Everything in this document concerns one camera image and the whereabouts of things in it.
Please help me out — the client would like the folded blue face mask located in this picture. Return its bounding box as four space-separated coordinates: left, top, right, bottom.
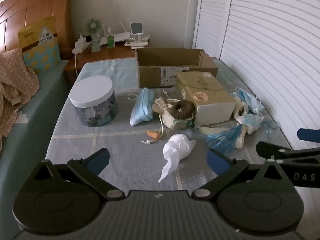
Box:
127 87 155 126

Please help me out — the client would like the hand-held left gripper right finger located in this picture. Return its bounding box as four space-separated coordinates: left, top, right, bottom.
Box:
191 148 295 202

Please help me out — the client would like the blue face mask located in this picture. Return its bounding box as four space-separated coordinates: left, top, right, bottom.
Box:
236 87 265 113
127 87 155 126

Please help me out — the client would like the clear jar with white lid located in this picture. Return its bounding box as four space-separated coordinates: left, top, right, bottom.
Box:
69 76 118 127

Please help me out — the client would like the brown floral cloth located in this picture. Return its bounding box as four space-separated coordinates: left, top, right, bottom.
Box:
0 48 40 138

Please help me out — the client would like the blue grey plaid blanket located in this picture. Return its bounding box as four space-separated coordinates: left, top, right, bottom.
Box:
45 55 293 193

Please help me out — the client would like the small green desk fan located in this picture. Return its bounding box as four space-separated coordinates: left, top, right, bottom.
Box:
85 18 102 53

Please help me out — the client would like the brown fuzzy scrunchie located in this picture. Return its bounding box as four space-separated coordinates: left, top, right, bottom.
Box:
171 100 195 120

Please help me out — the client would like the white stand with grey device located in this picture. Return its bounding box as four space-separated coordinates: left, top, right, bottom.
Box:
124 22 150 49

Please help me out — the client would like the white router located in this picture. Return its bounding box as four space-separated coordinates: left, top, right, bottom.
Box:
100 19 133 47

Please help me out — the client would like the white tissue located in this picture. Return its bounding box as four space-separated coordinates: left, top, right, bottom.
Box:
158 134 197 183

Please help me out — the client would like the white knitted scrunchie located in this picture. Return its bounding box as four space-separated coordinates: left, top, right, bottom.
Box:
234 100 249 120

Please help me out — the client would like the yellow paper bag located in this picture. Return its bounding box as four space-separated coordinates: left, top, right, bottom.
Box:
17 16 62 74

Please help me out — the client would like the wooden headboard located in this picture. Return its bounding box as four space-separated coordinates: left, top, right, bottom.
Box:
0 0 77 60

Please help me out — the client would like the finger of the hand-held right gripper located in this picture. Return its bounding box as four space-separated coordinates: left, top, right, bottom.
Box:
297 128 320 142
256 141 320 165

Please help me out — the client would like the cardboard box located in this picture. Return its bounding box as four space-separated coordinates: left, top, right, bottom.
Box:
135 47 219 88

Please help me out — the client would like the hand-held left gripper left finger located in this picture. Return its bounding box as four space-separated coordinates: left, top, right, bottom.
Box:
34 148 125 201

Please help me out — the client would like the wooden nightstand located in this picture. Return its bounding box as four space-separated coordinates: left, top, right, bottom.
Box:
64 42 150 85

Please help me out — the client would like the teal bed sheet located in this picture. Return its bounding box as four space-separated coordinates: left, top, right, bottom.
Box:
0 60 70 230

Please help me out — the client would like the beige drawstring pouch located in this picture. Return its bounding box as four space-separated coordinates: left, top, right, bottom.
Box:
152 97 195 131

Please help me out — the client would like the white power strip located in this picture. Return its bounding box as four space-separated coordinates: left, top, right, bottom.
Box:
72 34 94 55

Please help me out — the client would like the brown paper tissue pack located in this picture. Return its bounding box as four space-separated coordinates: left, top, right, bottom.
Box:
174 71 236 127

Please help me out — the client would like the white louvered closet door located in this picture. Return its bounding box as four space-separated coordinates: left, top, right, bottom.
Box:
192 0 234 60
220 0 320 153

